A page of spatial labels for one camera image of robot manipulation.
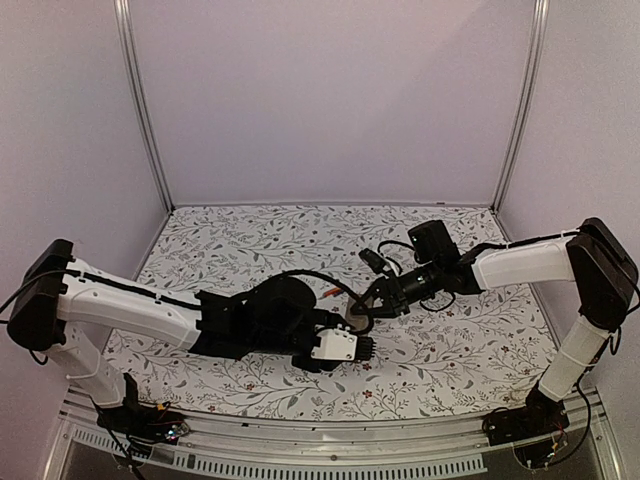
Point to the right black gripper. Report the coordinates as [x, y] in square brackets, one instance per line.
[392, 295]

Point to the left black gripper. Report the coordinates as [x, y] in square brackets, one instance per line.
[330, 319]

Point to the beige remote control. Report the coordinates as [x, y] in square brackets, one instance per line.
[359, 324]

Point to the orange battery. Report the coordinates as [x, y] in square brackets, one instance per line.
[332, 293]

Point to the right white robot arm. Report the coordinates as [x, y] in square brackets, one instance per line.
[605, 276]

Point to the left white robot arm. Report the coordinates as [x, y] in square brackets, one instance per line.
[60, 292]

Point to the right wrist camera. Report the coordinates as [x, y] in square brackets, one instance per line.
[380, 264]

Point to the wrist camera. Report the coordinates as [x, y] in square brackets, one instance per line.
[380, 264]
[338, 344]

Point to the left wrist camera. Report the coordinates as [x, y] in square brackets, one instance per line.
[338, 344]

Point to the front aluminium rail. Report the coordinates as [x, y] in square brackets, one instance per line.
[230, 447]

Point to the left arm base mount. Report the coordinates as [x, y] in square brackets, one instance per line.
[147, 424]

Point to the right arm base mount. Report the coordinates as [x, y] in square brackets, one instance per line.
[538, 416]

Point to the right aluminium frame post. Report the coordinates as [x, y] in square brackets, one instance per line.
[525, 98]

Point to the aluminium frame post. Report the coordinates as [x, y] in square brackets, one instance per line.
[134, 76]
[525, 98]

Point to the left aluminium frame post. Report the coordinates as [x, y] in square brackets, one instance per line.
[134, 76]

